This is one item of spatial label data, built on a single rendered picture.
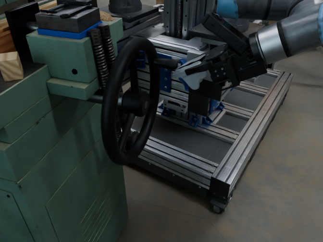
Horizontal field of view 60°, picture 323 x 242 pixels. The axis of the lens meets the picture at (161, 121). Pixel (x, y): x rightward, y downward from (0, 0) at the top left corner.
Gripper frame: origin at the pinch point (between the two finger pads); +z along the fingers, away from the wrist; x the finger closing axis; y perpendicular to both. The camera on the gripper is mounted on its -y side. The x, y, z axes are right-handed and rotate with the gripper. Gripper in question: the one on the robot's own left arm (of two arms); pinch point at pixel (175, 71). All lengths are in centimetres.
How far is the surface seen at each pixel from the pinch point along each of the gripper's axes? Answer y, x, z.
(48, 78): -14.0, -16.6, 19.3
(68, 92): -9.6, -17.7, 15.7
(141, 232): 65, 6, 56
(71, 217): 22, -22, 40
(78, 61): -14.1, -15.7, 10.4
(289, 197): 98, 49, 1
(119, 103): -1.5, -12.4, 10.0
